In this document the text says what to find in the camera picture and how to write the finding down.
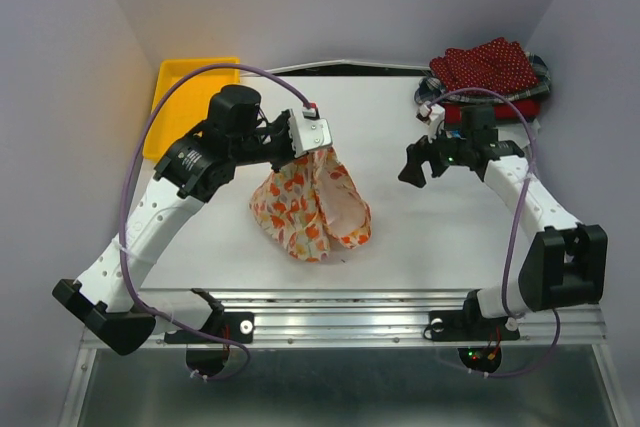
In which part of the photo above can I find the dark red polka dot skirt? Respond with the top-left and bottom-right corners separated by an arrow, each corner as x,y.
429,37 -> 538,94

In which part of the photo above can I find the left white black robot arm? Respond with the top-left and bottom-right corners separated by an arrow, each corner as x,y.
52,84 -> 332,356

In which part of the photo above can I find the orange floral white skirt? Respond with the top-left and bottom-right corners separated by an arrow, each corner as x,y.
249,147 -> 372,263

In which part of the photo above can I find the folded red skirt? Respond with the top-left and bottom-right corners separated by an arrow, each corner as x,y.
443,99 -> 541,126

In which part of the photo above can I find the navy white plaid skirt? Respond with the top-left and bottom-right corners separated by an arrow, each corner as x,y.
414,51 -> 552,105

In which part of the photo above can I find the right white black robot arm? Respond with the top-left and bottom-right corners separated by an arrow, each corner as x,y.
398,104 -> 608,342

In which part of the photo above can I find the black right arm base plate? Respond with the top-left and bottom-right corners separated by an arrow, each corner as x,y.
423,310 -> 520,343

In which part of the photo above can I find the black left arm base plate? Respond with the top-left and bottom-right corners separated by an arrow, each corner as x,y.
163,311 -> 255,345

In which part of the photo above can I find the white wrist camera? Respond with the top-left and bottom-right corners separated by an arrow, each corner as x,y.
416,103 -> 446,138
289,115 -> 333,158

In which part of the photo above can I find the white blue patterned skirt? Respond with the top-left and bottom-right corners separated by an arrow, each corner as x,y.
449,119 -> 544,143

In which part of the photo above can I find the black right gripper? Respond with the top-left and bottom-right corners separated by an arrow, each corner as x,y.
396,118 -> 472,187

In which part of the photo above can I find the aluminium table frame rail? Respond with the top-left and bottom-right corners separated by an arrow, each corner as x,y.
79,146 -> 609,349

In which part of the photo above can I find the yellow plastic bin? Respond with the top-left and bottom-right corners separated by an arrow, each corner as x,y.
143,57 -> 240,162

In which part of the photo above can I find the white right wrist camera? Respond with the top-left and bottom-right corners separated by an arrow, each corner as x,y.
416,103 -> 446,138

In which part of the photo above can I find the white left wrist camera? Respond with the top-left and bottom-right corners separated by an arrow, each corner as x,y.
289,115 -> 333,158

